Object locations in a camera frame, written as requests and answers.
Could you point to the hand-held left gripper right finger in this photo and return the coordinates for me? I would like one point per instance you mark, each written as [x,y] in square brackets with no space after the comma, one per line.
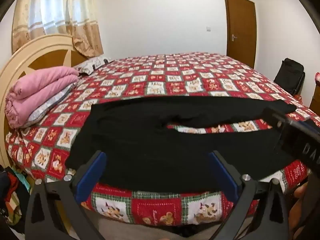
[223,177]

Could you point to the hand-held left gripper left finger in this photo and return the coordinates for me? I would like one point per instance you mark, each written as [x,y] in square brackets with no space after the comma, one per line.
[91,177]

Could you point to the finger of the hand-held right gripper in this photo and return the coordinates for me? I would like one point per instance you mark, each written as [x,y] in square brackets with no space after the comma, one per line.
[273,116]

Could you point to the black pants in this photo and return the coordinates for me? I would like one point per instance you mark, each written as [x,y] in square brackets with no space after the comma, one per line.
[155,155]

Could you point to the person's right forearm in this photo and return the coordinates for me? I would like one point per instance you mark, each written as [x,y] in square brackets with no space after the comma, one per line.
[298,200]

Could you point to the black bag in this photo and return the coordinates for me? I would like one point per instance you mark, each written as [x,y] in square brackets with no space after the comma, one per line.
[290,76]

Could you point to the wooden cabinet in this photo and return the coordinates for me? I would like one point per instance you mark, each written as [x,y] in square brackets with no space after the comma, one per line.
[315,97]

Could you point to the pile of colourful clothes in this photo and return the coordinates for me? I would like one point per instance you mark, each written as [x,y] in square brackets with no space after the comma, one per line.
[12,197]

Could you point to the brown wooden door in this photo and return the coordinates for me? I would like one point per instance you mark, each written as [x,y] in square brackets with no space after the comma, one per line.
[241,30]

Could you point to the pink folded quilt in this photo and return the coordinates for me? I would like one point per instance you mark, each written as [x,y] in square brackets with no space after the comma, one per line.
[37,92]

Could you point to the red checkered printed bedspread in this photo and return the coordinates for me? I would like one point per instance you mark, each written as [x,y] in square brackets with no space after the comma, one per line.
[175,80]

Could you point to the white printed pillow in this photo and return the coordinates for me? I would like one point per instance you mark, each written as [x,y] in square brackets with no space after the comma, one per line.
[93,63]

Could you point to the cream wooden headboard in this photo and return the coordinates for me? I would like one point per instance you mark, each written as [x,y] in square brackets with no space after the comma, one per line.
[37,52]

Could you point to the beige and white curtain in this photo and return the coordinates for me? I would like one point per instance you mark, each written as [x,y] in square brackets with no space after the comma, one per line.
[57,15]

